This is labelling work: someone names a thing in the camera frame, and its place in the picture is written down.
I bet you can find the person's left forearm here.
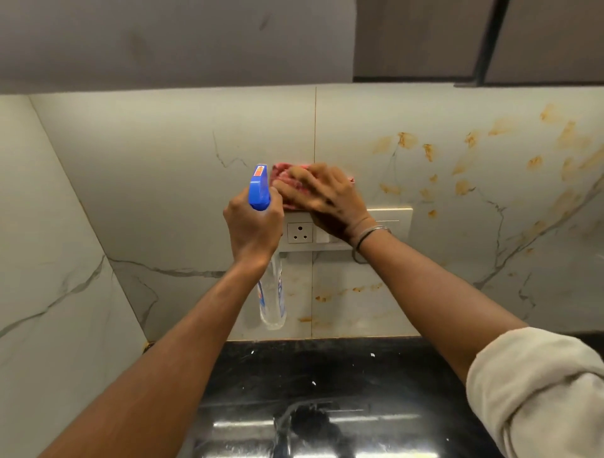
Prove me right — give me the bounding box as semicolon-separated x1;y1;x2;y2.
40;259;270;458

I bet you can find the person's right hand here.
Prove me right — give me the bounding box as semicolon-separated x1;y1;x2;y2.
272;162;376;246

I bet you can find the person's left hand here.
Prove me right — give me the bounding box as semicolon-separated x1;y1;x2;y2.
222;186;286;267

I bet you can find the white shirt sleeve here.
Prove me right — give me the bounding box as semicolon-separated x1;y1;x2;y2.
466;327;604;458

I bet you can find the brown upper cabinet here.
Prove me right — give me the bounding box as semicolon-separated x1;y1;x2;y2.
352;0;604;88

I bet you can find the white switch panel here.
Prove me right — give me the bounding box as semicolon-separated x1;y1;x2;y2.
278;206;414;254

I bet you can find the clear spray bottle blue nozzle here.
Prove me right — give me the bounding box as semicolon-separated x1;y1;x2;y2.
248;164;288;331

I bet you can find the pink checked cleaning cloth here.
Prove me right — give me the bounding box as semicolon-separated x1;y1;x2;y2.
269;162;355;211

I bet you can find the silver bangle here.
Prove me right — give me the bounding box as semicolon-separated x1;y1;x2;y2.
351;225;393;264

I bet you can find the person's right forearm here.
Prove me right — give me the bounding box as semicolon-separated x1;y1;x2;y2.
356;231;529;386

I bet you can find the grey upper cabinet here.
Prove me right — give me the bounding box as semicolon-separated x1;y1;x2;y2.
0;0;357;95

